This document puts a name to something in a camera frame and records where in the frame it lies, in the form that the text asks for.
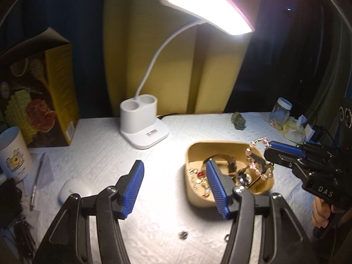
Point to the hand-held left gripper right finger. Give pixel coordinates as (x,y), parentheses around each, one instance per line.
(217,189)

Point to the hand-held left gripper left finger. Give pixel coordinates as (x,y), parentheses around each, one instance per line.
(134,188)

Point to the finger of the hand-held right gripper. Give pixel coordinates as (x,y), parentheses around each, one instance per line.
(287,148)
(280,159)

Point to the tan jewelry tray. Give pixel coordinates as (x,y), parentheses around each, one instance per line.
(199,149)

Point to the person's right hand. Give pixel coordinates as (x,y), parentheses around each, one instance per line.
(320,213)

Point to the crumpled clear plastic bag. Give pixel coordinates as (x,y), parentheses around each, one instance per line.
(294,132)

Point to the pile of small charms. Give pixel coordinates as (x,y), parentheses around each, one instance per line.
(200,180)

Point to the black plug adapter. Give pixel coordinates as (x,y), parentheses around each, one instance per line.
(319,134)

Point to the glass jar with white lid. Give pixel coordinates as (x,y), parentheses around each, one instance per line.
(280,114)

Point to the white textured tablecloth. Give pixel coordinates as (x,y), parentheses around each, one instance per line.
(110,154)

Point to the small dark rock figurine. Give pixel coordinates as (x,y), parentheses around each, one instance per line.
(239,121)

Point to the white desk lamp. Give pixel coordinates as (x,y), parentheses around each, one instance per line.
(143,133)

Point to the white computer mouse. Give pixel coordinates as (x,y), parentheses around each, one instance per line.
(74,191)

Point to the clear pen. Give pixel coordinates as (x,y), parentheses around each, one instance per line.
(37,181)

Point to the yellow curtain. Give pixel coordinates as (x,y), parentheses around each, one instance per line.
(176,74)

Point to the dark clutter pile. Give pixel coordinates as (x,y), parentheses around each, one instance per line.
(13,214)

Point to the white printed mug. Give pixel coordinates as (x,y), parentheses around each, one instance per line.
(13,156)

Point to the yellow and black cardboard box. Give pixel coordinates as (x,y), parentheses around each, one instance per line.
(46,93)

